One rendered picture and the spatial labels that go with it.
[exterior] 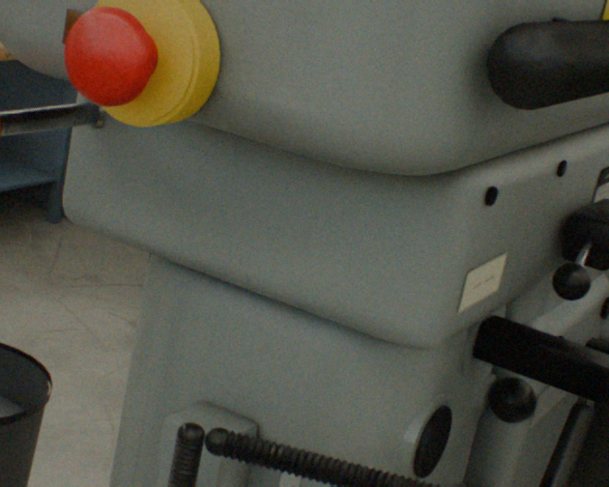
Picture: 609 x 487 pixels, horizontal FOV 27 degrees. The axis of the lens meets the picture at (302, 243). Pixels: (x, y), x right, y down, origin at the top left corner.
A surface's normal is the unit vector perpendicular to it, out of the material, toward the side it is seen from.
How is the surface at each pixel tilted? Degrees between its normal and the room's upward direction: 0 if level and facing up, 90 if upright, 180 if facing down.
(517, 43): 90
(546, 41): 90
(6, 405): 0
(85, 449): 0
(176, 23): 90
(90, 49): 86
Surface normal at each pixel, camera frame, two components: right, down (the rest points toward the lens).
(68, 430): 0.19, -0.94
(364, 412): 0.18, 0.32
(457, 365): 0.86, 0.30
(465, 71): 0.55, 0.34
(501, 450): -0.02, 0.28
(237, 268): -0.49, 0.31
